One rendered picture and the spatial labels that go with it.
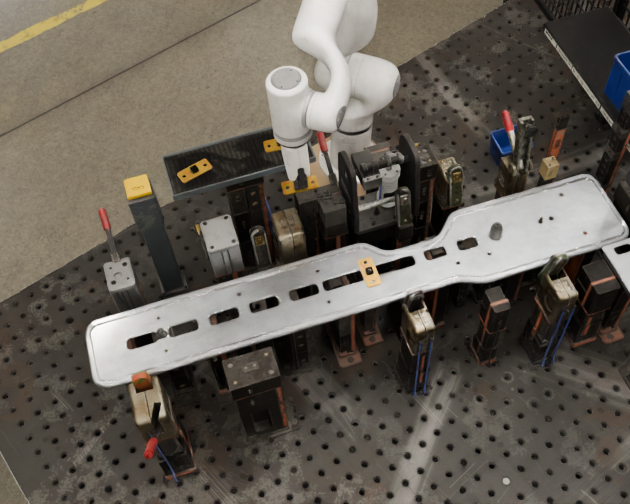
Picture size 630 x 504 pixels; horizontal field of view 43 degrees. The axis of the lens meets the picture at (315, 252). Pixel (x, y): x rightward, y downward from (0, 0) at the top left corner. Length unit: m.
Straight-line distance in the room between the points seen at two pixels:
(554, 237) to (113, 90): 2.47
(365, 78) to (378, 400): 0.85
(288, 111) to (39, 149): 2.36
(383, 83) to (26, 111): 2.26
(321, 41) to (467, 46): 1.41
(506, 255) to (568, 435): 0.49
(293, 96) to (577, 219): 0.90
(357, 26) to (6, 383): 1.34
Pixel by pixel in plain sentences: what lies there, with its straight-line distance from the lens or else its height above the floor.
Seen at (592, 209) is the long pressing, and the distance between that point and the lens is 2.21.
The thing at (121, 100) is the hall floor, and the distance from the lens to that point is 3.95.
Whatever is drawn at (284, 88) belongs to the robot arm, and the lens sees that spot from 1.61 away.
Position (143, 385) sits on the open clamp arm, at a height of 1.06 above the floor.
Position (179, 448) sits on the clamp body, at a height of 0.83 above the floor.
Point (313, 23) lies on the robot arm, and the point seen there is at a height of 1.61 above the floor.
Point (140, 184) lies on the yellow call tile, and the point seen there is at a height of 1.16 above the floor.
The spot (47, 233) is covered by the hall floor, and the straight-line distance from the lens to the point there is 3.55.
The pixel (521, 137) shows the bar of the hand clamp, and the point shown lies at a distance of 2.09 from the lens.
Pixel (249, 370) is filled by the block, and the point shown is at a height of 1.03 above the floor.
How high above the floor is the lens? 2.71
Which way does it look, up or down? 56 degrees down
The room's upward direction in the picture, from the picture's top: 5 degrees counter-clockwise
